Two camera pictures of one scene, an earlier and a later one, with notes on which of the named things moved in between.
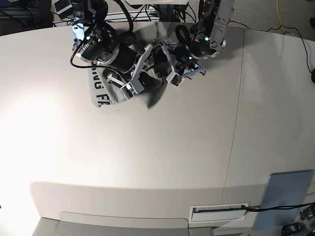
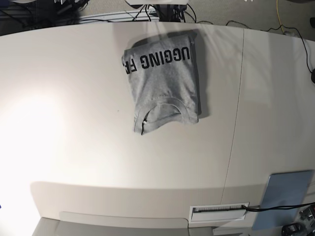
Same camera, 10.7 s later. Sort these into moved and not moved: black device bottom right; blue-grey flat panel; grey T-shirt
Moved: grey T-shirt
Not moved: blue-grey flat panel; black device bottom right
